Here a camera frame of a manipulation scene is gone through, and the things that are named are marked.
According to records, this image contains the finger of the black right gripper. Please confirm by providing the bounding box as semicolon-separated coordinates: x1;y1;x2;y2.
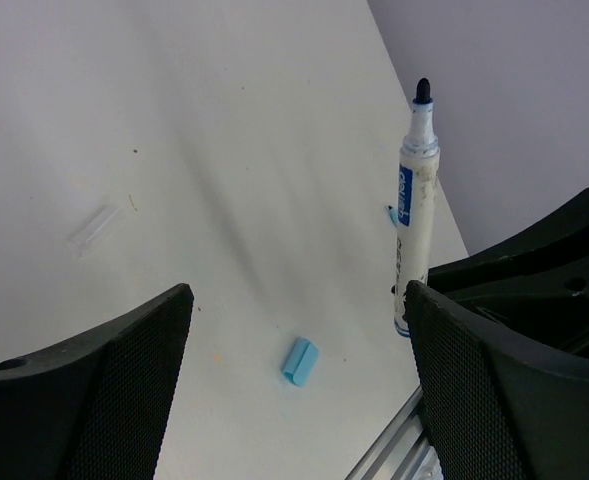
428;188;589;359

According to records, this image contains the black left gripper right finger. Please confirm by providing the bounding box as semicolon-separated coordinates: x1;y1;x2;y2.
405;281;589;479

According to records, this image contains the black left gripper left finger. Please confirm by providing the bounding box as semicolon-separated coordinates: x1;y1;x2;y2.
0;284;194;479

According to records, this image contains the transparent pen cap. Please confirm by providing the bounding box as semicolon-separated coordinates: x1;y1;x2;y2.
67;202;125;258

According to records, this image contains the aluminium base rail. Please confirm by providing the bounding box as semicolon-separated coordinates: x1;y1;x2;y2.
346;386;444;480

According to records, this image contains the light blue eraser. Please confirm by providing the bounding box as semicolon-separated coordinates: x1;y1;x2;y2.
281;337;319;388

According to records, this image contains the white marker pen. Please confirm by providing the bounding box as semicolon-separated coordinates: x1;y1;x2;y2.
390;78;440;338

